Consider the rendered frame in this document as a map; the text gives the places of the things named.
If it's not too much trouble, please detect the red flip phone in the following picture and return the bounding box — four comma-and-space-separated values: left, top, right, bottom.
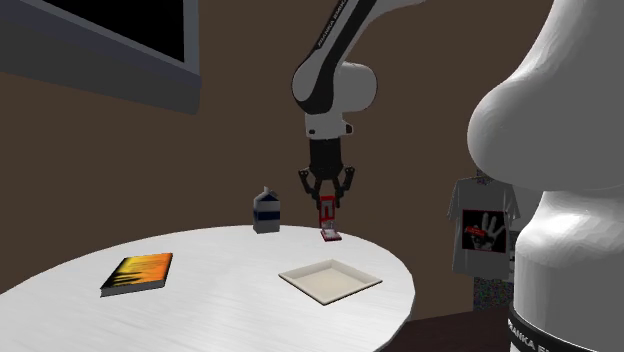
318, 195, 343, 244

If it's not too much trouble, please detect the grey framed window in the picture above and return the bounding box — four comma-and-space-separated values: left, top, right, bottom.
0, 0, 203, 116

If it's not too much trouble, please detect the white and blue milk carton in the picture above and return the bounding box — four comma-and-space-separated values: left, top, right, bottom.
252, 186, 282, 235

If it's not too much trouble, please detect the white t-shirt with hand print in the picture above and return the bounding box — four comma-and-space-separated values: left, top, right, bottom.
446, 170, 522, 282

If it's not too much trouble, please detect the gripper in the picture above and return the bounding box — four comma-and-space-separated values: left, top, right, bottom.
298, 138, 356, 208

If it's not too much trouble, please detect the white square tray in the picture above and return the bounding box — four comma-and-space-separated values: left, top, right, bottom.
277, 258, 384, 307

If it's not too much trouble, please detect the round white table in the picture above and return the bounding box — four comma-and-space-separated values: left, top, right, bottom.
0, 223, 417, 352

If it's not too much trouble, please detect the orange and black book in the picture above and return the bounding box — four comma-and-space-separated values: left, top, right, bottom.
99, 251, 175, 299

